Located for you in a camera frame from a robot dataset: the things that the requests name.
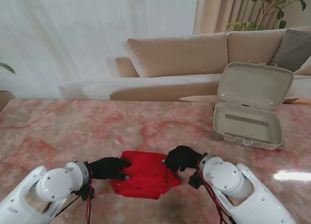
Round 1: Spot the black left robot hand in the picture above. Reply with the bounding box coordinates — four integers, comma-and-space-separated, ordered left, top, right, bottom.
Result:
86, 156, 133, 181

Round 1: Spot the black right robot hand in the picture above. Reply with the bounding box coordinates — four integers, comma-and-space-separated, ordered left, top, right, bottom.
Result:
161, 145, 204, 172

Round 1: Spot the red shirt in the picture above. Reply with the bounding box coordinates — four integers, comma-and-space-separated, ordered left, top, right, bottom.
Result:
109, 150, 182, 201

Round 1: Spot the beige hard-shell suitcase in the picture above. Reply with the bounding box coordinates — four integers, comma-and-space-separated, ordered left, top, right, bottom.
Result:
209, 61, 295, 151

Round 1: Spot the light wooden coffee table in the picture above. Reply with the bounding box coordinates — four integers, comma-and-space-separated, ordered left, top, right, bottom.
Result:
179, 94, 311, 105

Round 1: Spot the beige sofa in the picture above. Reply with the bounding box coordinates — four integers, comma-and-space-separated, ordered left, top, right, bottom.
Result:
58, 26, 311, 102

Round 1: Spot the potted plant with beige pot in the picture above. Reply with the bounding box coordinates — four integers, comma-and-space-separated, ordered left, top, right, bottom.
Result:
0, 58, 17, 113

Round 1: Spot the white sheer curtain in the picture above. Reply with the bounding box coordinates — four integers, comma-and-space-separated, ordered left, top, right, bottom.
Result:
0, 0, 199, 100

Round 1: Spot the tall green leafy plant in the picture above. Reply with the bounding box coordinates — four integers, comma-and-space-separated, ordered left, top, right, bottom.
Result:
225, 0, 308, 32

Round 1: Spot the cream cushion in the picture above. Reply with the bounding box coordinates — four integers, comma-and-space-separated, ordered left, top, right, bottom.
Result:
293, 62, 311, 76

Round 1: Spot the beige pleated curtain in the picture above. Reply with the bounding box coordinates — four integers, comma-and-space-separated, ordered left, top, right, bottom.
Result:
192, 0, 311, 35

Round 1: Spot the grey-brown cushion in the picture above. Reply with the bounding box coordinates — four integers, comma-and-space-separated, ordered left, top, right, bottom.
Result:
269, 29, 311, 73

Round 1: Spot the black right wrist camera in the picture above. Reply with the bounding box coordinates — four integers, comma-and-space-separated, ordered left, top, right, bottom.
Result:
188, 171, 205, 190

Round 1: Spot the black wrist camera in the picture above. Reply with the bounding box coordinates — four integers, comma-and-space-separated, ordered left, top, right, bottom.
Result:
74, 182, 96, 201
188, 171, 205, 190

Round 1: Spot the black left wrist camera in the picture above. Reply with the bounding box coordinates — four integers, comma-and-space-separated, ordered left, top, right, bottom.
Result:
74, 182, 96, 201

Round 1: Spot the red-black left arm cable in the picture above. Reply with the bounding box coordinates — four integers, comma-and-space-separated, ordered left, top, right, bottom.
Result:
41, 170, 96, 224

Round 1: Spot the red-black arm cable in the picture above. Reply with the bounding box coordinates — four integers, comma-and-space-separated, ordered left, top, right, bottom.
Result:
41, 170, 96, 224
196, 165, 237, 224

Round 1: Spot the red-black right arm cable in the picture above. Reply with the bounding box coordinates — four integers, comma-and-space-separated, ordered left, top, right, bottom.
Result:
196, 165, 237, 224

